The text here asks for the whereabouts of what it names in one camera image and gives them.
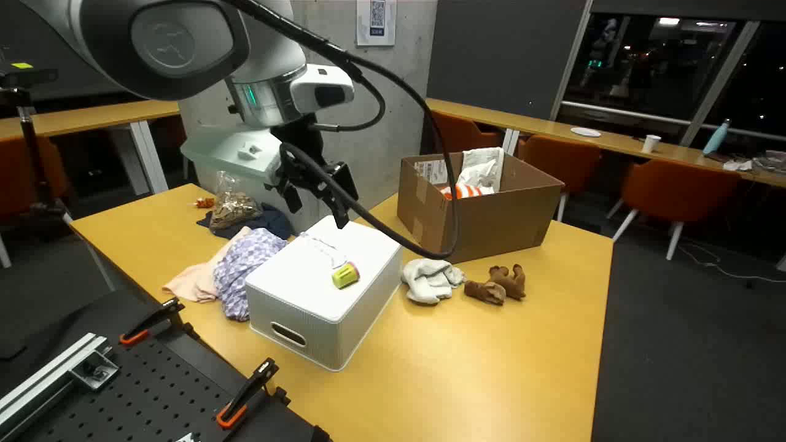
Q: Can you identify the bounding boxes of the wooden table with white legs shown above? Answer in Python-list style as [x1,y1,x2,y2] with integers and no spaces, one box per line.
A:
[0,98,182,196]

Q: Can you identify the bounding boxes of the long wooden counter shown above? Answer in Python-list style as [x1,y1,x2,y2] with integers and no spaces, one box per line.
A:
[426,96,786,191]

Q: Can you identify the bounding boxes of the desk clutter pile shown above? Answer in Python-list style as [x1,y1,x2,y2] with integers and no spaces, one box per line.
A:
[720,150,786,177]

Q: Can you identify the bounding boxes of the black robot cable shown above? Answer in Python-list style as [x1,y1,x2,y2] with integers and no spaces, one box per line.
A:
[218,0,462,261]

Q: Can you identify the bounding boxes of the white plastic box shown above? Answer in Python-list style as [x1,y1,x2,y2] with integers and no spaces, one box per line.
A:
[244,213,405,373]

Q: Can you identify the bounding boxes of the white plastic bag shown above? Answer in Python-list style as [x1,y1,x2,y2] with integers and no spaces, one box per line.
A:
[451,145,509,200]

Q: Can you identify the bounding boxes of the pink cloth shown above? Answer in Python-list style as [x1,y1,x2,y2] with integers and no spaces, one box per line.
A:
[160,227,254,305]

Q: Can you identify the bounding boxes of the white crumpled cloth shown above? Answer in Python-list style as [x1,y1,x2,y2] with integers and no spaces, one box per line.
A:
[401,256,466,307]

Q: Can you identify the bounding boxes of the white window frame post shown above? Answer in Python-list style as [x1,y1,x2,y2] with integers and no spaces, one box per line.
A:
[548,0,596,120]
[679,21,762,148]

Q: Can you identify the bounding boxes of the grey concrete pillar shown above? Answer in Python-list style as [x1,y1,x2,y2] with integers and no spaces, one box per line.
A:
[179,0,439,232]

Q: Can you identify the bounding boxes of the orange chair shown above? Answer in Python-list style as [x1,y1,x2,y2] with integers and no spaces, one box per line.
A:
[609,158,746,266]
[0,132,71,224]
[427,108,503,156]
[516,132,607,224]

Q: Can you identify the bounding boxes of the white wall poster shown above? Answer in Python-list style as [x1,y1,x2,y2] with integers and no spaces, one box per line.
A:
[353,0,399,49]

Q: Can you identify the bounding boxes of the brown plush toy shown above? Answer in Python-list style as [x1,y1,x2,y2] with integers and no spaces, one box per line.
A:
[462,261,529,310]

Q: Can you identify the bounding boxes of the orange white striped item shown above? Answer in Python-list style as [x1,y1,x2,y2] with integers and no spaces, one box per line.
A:
[438,179,481,204]

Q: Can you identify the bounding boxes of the dark blue cloth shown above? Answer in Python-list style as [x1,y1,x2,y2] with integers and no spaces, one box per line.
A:
[195,204,298,243]

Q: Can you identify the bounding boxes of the black perforated base board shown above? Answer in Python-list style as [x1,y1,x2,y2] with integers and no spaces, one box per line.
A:
[0,286,333,442]

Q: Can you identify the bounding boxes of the brown cardboard box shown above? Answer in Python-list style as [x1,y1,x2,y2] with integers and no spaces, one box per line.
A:
[395,148,568,266]

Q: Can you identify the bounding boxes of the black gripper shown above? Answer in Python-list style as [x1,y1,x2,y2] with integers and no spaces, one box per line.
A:
[267,114,360,232]

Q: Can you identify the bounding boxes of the aluminium profile rail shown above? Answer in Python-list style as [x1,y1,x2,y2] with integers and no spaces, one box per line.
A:
[0,330,121,425]

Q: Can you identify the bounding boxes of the black clamp with orange tips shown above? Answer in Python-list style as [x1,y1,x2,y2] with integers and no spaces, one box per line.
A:
[213,357,283,433]
[115,294,187,348]

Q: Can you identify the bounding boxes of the checked blue shirt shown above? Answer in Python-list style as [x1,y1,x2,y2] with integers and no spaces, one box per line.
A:
[213,227,287,325]

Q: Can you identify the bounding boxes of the clear bag with brown contents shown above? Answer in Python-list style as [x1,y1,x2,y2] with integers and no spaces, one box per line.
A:
[204,167,263,234]

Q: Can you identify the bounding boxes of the teal water bottle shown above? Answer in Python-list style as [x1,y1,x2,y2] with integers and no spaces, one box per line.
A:
[701,119,731,161]

